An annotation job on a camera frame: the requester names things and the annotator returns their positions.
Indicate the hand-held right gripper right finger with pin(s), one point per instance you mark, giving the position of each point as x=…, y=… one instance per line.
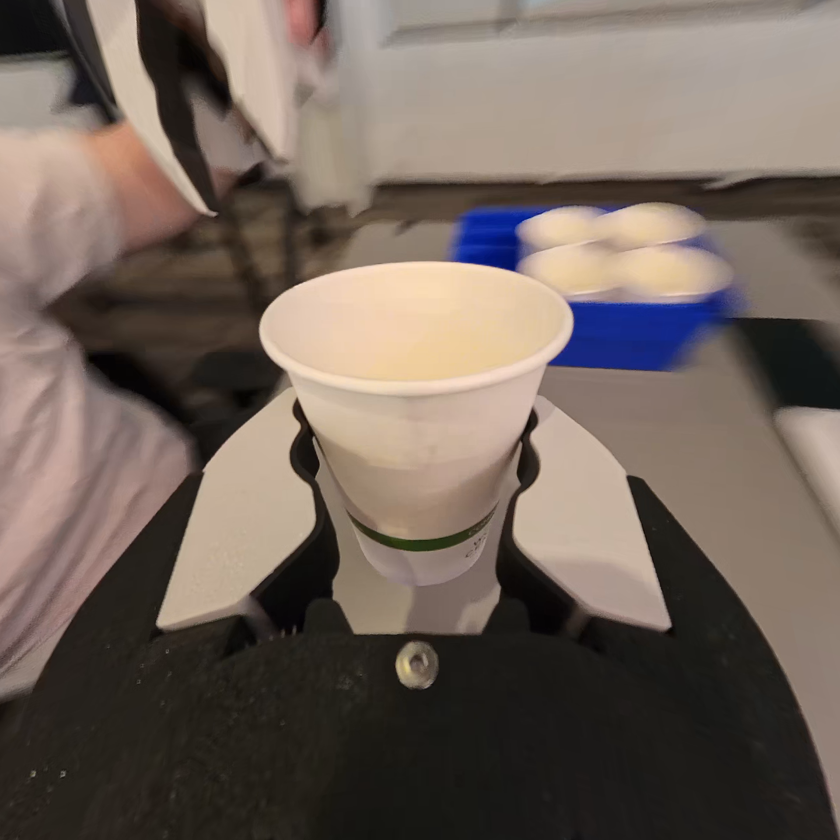
x=597, y=551

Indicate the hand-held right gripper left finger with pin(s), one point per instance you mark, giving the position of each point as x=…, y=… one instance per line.
x=230, y=551

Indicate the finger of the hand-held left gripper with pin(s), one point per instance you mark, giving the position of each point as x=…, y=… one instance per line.
x=125, y=66
x=256, y=66

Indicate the person's left forearm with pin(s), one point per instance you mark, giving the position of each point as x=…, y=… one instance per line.
x=145, y=190

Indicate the white board stand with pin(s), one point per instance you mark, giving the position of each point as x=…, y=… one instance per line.
x=814, y=460

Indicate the blue plastic bin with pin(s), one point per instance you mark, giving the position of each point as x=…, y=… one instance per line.
x=630, y=341

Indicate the person's left hand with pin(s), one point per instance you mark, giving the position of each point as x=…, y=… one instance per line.
x=306, y=20

